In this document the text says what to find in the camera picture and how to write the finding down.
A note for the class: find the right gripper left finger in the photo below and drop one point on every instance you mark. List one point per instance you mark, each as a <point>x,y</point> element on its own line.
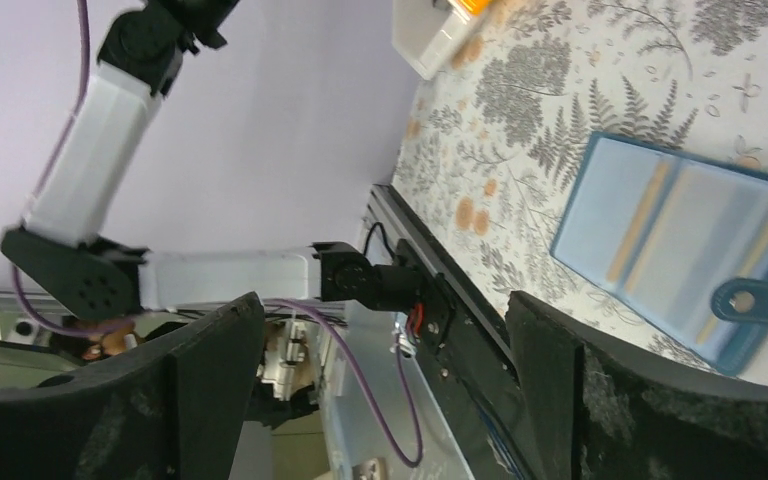
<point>172,408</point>

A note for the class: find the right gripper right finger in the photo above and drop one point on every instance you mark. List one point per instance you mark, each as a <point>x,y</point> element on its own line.
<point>597,407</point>

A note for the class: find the blue card holder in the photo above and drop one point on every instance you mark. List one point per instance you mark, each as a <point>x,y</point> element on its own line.
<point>679,239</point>

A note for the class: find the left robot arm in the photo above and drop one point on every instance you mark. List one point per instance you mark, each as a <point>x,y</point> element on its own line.
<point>221,147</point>

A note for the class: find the floral table mat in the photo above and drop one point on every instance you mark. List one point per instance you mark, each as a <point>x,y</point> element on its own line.
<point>496,137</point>

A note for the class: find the white plastic bin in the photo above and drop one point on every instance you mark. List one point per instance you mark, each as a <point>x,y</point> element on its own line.
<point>427,33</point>

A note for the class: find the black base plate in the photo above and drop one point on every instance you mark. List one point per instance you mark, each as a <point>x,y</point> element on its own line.
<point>464,353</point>

